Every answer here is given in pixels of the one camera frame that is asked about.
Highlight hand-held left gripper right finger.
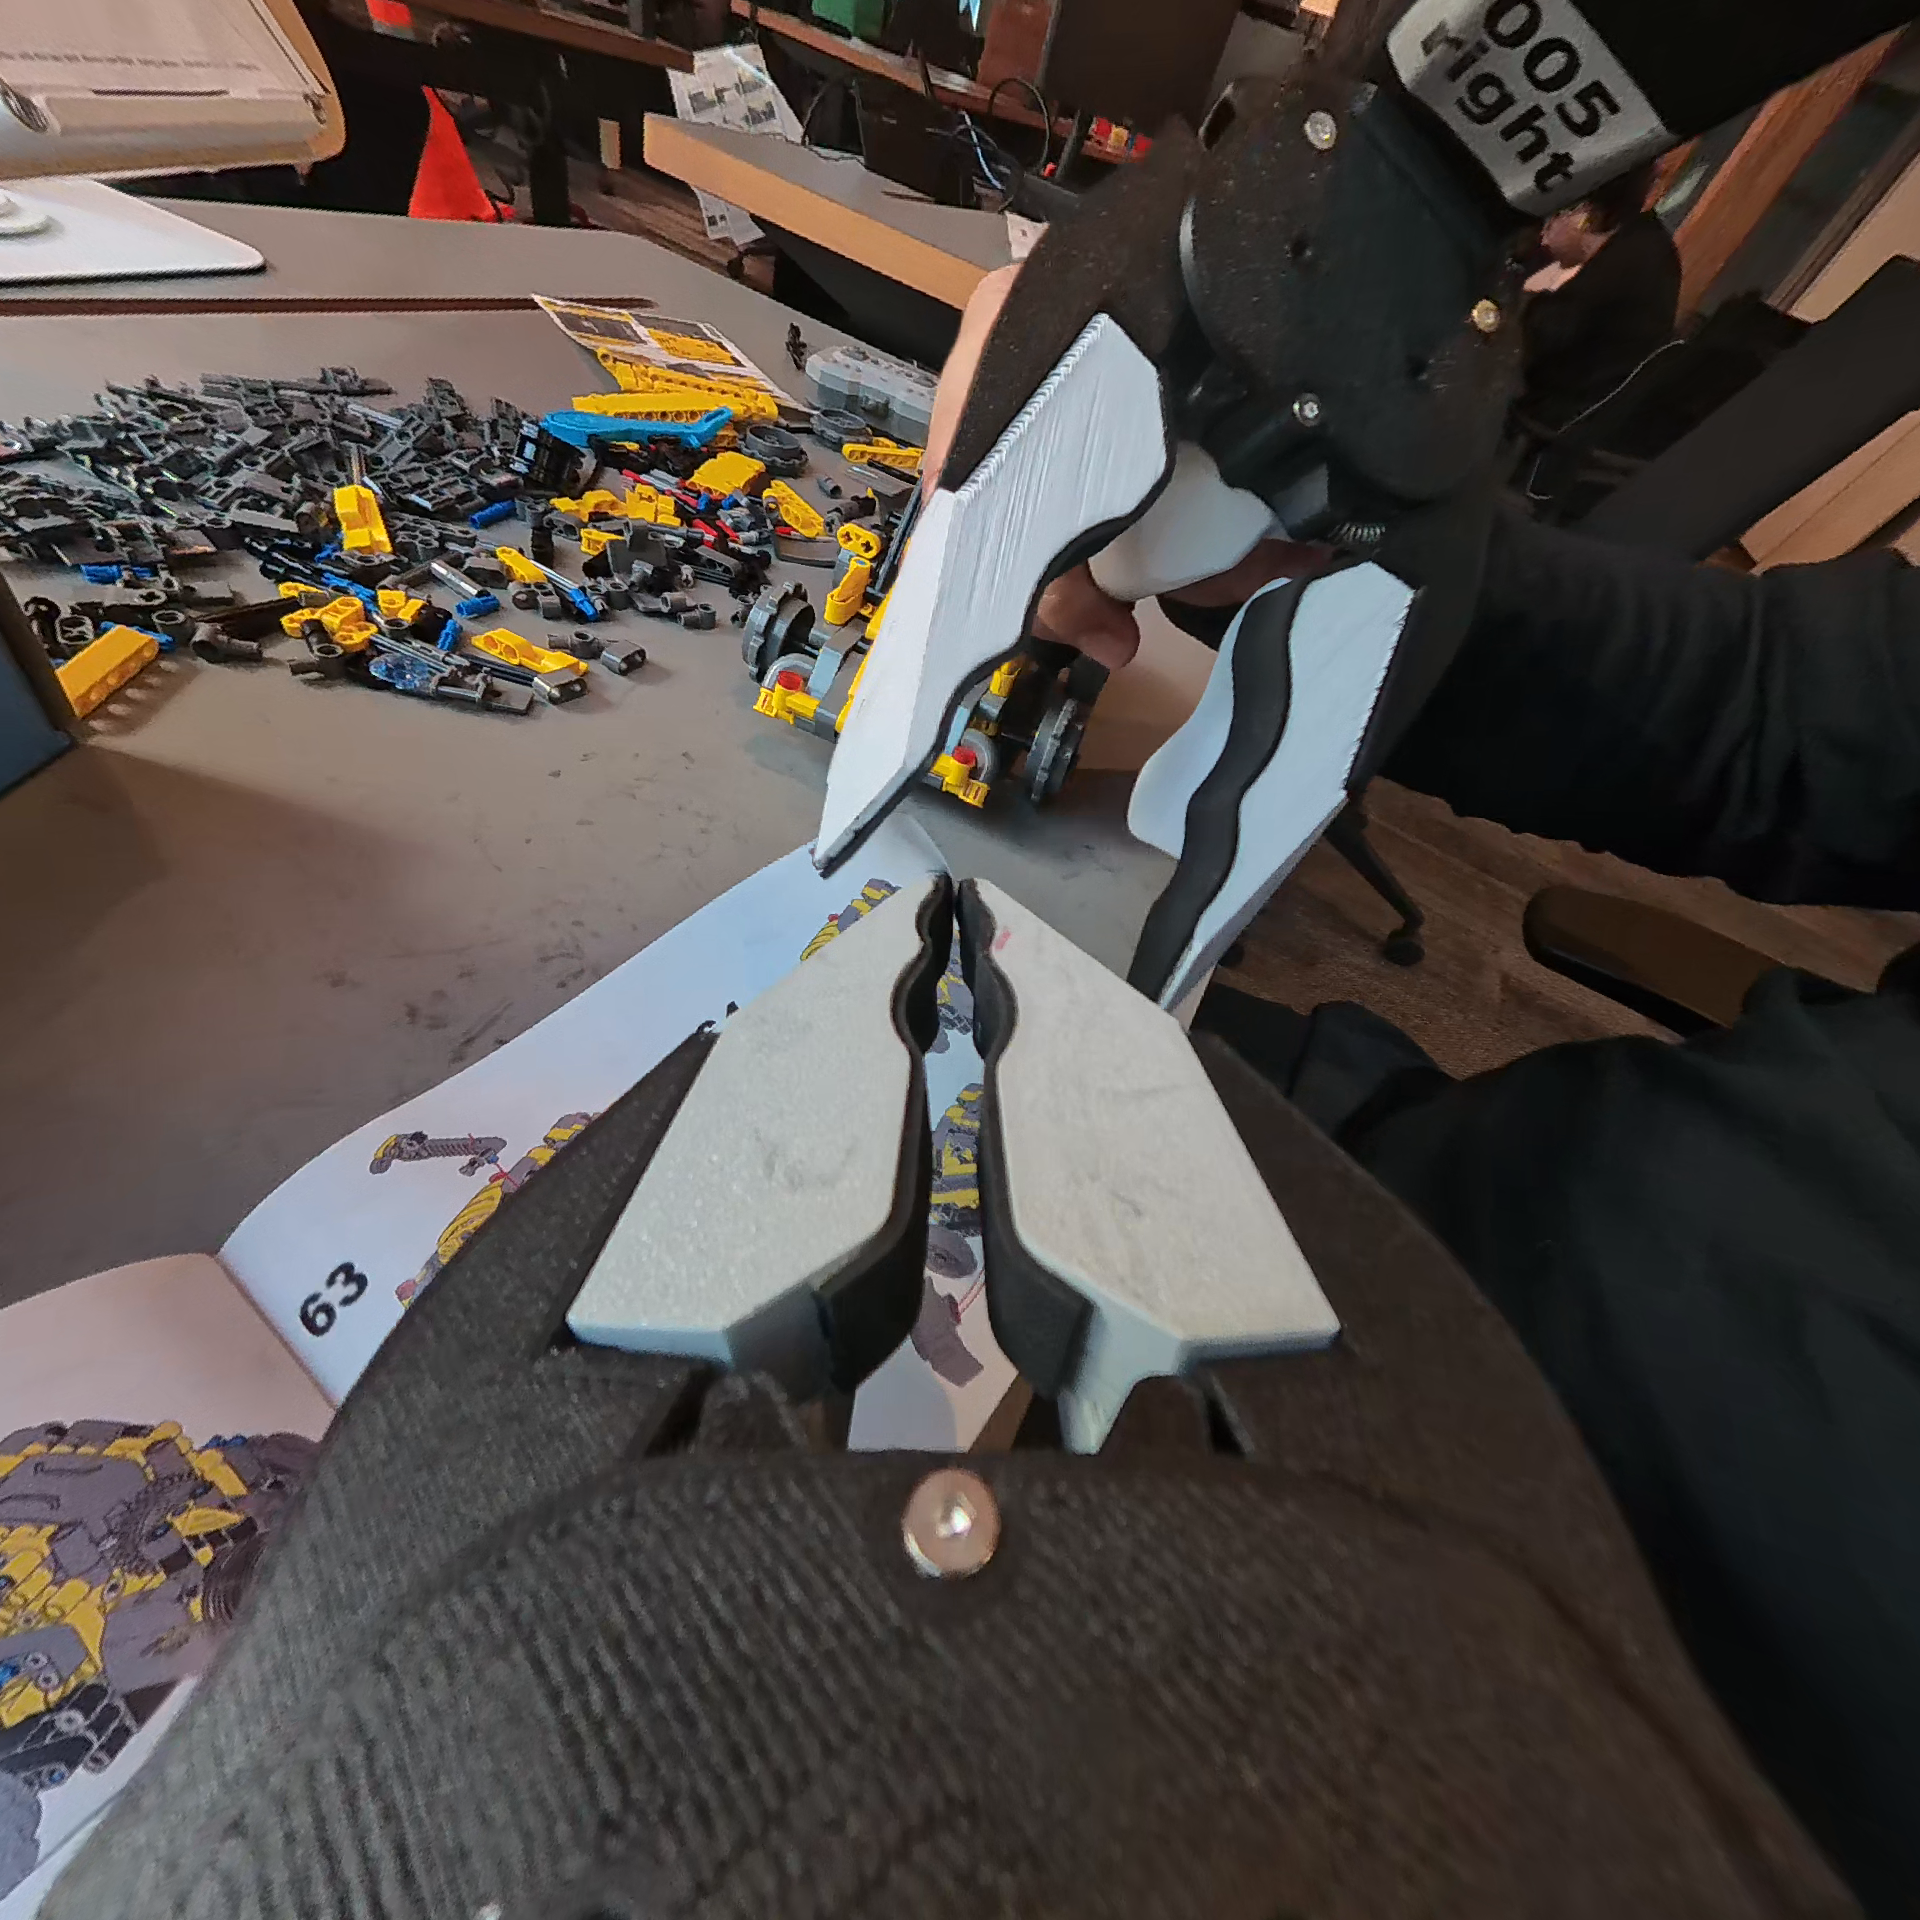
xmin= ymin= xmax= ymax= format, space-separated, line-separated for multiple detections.
xmin=961 ymin=879 xmax=1344 ymax=1450

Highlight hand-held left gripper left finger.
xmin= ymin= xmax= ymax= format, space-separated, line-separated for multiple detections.
xmin=565 ymin=870 xmax=957 ymax=1397

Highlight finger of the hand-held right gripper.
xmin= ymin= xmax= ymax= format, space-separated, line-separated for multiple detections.
xmin=816 ymin=314 xmax=1178 ymax=873
xmin=1127 ymin=562 xmax=1418 ymax=1013

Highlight toy brick instruction booklet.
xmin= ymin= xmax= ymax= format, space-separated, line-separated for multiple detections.
xmin=0 ymin=840 xmax=1000 ymax=1817

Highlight person's right forearm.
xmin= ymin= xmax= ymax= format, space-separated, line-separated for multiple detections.
xmin=1398 ymin=495 xmax=1920 ymax=908

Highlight person's right hand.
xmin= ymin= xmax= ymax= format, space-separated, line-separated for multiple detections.
xmin=1032 ymin=570 xmax=1210 ymax=673

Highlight crumpled clear plastic bags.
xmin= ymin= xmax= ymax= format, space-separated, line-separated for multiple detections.
xmin=795 ymin=336 xmax=943 ymax=425

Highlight yellow toy brick vehicle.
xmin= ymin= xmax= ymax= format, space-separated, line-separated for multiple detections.
xmin=746 ymin=512 xmax=1118 ymax=821

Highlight wooden background table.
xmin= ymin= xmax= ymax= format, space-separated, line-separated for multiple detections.
xmin=642 ymin=113 xmax=1029 ymax=301

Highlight yellow striped leaflet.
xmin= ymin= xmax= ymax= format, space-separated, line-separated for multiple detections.
xmin=536 ymin=294 xmax=792 ymax=408

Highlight person's black clothing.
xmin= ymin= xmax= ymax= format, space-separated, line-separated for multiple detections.
xmin=1201 ymin=896 xmax=1920 ymax=1920

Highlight orange cone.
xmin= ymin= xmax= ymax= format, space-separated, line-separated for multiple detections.
xmin=402 ymin=92 xmax=501 ymax=225

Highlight pile of loose toy bricks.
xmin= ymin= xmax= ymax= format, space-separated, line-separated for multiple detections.
xmin=0 ymin=367 xmax=933 ymax=722

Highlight long yellow toy brick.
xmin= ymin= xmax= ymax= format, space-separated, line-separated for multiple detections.
xmin=53 ymin=622 xmax=161 ymax=719

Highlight blue cardboard box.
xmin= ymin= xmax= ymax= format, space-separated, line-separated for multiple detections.
xmin=0 ymin=570 xmax=81 ymax=799

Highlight clipboard with instruction sheet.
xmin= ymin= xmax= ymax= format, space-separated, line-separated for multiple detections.
xmin=0 ymin=0 xmax=349 ymax=176

